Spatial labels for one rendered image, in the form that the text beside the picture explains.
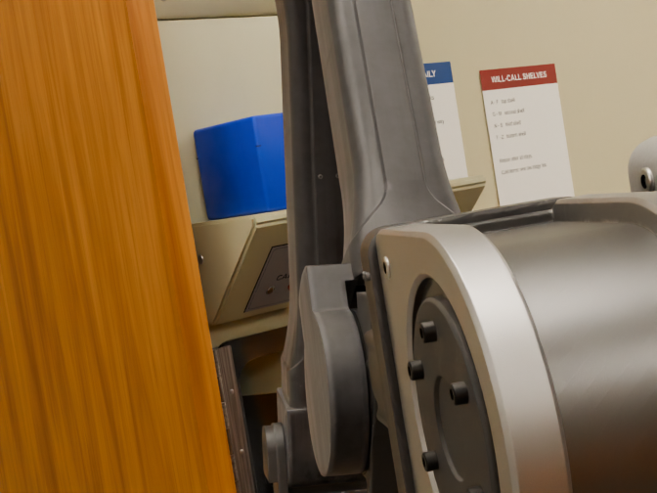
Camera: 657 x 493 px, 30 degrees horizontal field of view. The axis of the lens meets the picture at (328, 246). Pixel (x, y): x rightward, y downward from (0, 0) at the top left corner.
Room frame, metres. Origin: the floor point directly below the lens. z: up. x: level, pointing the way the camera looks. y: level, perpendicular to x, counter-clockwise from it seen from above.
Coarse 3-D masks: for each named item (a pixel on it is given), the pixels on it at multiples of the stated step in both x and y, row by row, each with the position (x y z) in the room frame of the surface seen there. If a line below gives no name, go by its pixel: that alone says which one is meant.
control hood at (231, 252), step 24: (456, 192) 1.29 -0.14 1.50; (480, 192) 1.32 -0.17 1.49; (240, 216) 1.16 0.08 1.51; (264, 216) 1.12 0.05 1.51; (216, 240) 1.15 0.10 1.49; (240, 240) 1.13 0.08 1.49; (264, 240) 1.13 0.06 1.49; (216, 264) 1.16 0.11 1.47; (240, 264) 1.14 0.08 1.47; (216, 288) 1.16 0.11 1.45; (240, 288) 1.16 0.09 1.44; (216, 312) 1.17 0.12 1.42; (240, 312) 1.19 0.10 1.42; (264, 312) 1.22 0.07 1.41
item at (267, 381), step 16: (256, 336) 1.22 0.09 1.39; (272, 336) 1.24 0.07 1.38; (240, 352) 1.21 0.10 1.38; (256, 352) 1.22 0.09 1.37; (272, 352) 1.23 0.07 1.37; (240, 368) 1.21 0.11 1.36; (256, 368) 1.22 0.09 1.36; (272, 368) 1.23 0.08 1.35; (240, 384) 1.20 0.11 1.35; (256, 384) 1.22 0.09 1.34; (272, 384) 1.23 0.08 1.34; (256, 400) 1.22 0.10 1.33; (272, 400) 1.23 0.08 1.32; (256, 416) 1.21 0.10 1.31; (272, 416) 1.23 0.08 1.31; (256, 432) 1.21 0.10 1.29; (256, 448) 1.21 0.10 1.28; (256, 464) 1.21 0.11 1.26; (256, 480) 1.21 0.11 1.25
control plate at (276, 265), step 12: (276, 252) 1.15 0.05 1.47; (264, 264) 1.16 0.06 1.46; (276, 264) 1.17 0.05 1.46; (264, 276) 1.17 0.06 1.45; (276, 276) 1.18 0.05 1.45; (288, 276) 1.20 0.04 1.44; (264, 288) 1.18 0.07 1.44; (276, 288) 1.20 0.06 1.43; (252, 300) 1.19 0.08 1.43; (264, 300) 1.20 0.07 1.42; (276, 300) 1.21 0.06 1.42; (288, 300) 1.23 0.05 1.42
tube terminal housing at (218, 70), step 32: (160, 32) 1.20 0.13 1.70; (192, 32) 1.23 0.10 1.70; (224, 32) 1.25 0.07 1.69; (256, 32) 1.28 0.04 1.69; (192, 64) 1.22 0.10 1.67; (224, 64) 1.25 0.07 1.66; (256, 64) 1.28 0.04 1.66; (192, 96) 1.22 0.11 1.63; (224, 96) 1.24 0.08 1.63; (256, 96) 1.27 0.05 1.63; (192, 128) 1.21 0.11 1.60; (192, 160) 1.21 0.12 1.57; (192, 192) 1.21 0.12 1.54; (256, 320) 1.24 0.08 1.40
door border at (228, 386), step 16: (224, 352) 1.20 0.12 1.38; (224, 368) 1.19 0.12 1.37; (224, 384) 1.19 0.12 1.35; (224, 400) 1.19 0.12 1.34; (240, 400) 1.20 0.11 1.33; (240, 416) 1.20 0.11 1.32; (240, 432) 1.20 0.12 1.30; (240, 448) 1.20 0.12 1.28; (240, 464) 1.19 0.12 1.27; (240, 480) 1.19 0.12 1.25
